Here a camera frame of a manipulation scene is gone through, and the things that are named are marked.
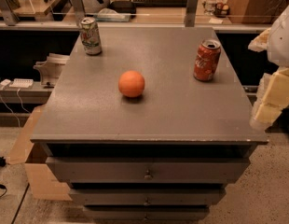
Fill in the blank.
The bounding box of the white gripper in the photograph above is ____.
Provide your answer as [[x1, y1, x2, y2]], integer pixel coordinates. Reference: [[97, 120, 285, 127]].
[[248, 5, 289, 130]]

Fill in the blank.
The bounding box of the red coke can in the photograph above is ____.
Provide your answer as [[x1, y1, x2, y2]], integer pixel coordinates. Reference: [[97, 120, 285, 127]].
[[193, 39, 221, 81]]

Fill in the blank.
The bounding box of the green white soda can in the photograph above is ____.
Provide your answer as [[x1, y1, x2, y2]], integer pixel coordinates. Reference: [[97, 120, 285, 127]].
[[80, 17, 102, 55]]

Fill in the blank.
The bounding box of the fruit bowl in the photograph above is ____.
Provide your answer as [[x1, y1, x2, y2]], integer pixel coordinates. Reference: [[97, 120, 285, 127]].
[[214, 3, 229, 18]]

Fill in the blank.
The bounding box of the clear plastic bottle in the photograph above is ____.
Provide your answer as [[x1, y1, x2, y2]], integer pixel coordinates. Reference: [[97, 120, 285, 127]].
[[204, 0, 217, 15]]

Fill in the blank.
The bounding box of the grey drawer cabinet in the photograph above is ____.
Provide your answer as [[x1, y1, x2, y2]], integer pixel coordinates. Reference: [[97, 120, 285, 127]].
[[30, 26, 269, 222]]

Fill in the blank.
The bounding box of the orange fruit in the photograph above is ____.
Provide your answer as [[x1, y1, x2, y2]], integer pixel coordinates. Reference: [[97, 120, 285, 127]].
[[118, 71, 145, 98]]

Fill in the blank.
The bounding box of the black keyboard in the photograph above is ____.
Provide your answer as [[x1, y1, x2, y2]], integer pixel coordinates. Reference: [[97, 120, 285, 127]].
[[132, 0, 187, 7]]

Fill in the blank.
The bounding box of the white plastic part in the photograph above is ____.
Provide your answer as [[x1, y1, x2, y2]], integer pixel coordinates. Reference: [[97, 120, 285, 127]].
[[34, 53, 70, 87]]

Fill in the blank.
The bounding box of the top grey drawer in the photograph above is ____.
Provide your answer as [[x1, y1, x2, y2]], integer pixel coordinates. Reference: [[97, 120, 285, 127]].
[[46, 157, 250, 183]]

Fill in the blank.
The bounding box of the grey drawer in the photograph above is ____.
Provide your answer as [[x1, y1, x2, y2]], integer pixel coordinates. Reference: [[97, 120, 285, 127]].
[[83, 206, 209, 220], [69, 189, 226, 206], [46, 157, 250, 183]]

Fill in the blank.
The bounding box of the middle grey drawer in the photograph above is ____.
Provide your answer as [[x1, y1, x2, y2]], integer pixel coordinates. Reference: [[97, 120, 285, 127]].
[[69, 189, 226, 206]]

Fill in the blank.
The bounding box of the bottom grey drawer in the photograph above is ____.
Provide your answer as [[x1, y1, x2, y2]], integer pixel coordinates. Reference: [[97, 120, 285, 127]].
[[83, 206, 209, 220]]

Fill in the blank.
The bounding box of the cardboard box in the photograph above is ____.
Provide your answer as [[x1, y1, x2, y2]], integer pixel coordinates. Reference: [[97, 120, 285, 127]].
[[7, 105, 71, 201]]

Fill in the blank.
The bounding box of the white power strip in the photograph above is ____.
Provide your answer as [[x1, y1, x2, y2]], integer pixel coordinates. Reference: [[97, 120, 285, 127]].
[[9, 78, 34, 89]]

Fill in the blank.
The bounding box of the white cable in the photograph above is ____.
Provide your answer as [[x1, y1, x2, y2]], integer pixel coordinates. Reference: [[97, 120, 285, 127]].
[[0, 78, 31, 129]]

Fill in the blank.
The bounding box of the black cable on floor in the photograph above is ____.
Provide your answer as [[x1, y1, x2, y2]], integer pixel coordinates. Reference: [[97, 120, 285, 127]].
[[0, 155, 8, 203]]

